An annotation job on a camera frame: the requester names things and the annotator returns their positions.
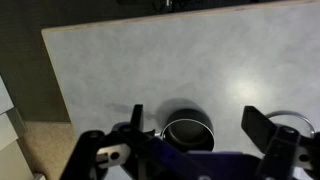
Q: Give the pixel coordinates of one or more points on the glass lid with black knob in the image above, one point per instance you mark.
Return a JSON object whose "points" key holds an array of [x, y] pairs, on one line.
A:
{"points": [[290, 113]]}

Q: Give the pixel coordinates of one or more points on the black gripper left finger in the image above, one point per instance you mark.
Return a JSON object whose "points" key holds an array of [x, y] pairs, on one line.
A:
{"points": [[90, 150]]}

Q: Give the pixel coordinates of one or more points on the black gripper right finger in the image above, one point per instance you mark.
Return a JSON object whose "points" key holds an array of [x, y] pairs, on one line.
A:
{"points": [[283, 146]]}

